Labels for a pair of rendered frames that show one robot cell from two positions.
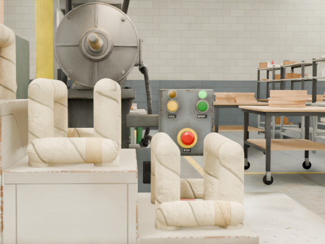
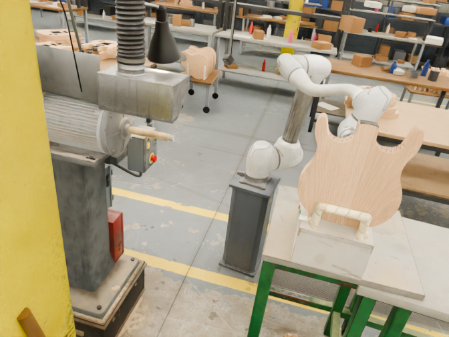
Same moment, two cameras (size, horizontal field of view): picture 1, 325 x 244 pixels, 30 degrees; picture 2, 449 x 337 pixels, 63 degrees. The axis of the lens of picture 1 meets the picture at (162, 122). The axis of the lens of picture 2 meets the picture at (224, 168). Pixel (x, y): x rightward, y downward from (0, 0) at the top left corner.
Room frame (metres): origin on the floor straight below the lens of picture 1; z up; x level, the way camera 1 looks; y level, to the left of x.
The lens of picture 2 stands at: (0.98, 1.49, 1.92)
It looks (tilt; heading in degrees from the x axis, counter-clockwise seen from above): 29 degrees down; 285
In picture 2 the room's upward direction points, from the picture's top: 7 degrees clockwise
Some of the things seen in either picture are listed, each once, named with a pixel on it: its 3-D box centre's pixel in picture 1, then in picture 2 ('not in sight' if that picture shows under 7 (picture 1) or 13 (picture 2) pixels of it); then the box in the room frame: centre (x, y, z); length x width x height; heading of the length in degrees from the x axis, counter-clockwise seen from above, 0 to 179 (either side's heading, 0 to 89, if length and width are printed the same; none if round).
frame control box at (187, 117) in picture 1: (174, 129); (128, 152); (1.92, -0.04, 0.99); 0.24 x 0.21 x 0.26; 4
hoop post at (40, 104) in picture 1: (40, 128); not in sight; (0.76, 0.15, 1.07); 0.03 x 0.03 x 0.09
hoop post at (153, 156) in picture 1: (161, 173); not in sight; (0.94, 0.00, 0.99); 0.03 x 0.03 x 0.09
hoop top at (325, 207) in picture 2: not in sight; (343, 211); (0.84, 0.32, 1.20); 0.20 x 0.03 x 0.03; 3
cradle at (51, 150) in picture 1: (73, 150); not in sight; (0.75, 0.11, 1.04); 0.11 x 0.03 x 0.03; 94
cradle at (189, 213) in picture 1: (200, 213); not in sight; (0.76, -0.05, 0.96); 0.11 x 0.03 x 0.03; 94
